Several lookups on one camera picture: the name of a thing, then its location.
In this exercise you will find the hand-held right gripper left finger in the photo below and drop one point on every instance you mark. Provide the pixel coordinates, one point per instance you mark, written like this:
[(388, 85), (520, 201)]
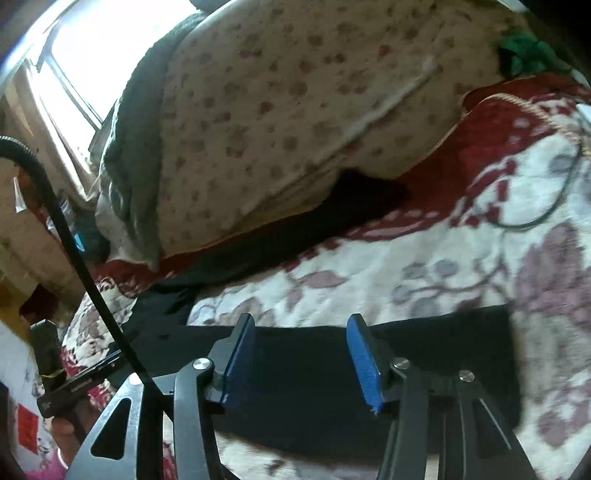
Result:
[(239, 364)]

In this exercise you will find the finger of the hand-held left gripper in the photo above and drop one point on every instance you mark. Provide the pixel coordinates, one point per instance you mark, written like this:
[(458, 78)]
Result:
[(110, 362)]

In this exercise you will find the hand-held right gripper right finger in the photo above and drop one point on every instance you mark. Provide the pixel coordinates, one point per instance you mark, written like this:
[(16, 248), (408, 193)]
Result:
[(364, 364)]

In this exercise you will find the black pants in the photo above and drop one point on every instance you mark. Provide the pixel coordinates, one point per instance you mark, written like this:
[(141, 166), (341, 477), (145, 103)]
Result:
[(300, 369)]

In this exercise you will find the person's left hand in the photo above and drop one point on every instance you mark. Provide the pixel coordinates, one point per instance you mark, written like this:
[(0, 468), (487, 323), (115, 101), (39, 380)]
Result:
[(69, 436)]

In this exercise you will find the red and white floral blanket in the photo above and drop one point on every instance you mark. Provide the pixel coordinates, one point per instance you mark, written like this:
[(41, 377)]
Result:
[(415, 277)]

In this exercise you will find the teal object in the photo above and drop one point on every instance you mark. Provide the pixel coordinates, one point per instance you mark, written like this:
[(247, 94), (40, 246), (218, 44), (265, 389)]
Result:
[(79, 242)]

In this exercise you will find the pink cloth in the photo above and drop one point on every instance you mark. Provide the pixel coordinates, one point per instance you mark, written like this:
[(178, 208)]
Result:
[(44, 470)]

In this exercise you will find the clear plastic bag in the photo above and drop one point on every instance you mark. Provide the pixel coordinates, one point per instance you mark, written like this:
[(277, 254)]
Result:
[(19, 198)]

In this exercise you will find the grey blanket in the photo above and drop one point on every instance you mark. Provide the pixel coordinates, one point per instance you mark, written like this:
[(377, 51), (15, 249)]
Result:
[(138, 138)]

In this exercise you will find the floral cream pillow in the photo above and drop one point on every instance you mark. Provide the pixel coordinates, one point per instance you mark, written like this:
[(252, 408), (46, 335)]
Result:
[(300, 115)]

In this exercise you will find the window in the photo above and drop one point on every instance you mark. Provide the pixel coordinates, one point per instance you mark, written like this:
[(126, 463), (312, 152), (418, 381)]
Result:
[(92, 55)]

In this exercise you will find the green cloth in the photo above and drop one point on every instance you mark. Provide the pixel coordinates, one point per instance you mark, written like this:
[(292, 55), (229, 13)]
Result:
[(531, 53)]

